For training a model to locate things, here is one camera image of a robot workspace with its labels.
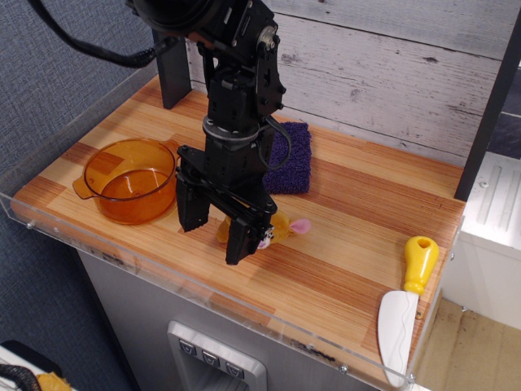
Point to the purple folded towel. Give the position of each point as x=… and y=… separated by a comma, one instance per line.
x=294, y=176

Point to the yellow object bottom left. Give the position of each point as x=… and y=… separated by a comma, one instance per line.
x=52, y=382

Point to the yellow handled white toy knife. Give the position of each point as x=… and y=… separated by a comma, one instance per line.
x=398, y=308

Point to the black left vertical post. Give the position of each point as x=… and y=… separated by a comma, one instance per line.
x=174, y=74

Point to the orange transparent plastic pot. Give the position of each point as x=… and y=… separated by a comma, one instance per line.
x=131, y=181

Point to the white ridged side surface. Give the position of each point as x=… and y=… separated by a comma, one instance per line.
x=492, y=210

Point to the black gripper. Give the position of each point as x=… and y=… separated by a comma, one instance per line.
x=228, y=174

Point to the yellow plush potato toy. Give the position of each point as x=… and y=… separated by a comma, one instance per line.
x=283, y=227

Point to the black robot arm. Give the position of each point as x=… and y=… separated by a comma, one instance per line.
x=238, y=42

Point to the silver dispenser panel with buttons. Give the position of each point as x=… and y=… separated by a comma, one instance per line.
x=204, y=363

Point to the black vertical post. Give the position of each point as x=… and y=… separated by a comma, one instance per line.
x=483, y=137
x=174, y=74

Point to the grey toy fridge cabinet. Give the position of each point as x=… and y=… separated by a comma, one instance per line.
x=140, y=311

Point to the black right vertical post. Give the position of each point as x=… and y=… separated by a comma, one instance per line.
x=483, y=137

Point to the clear acrylic counter guard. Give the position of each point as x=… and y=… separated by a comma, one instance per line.
x=318, y=293

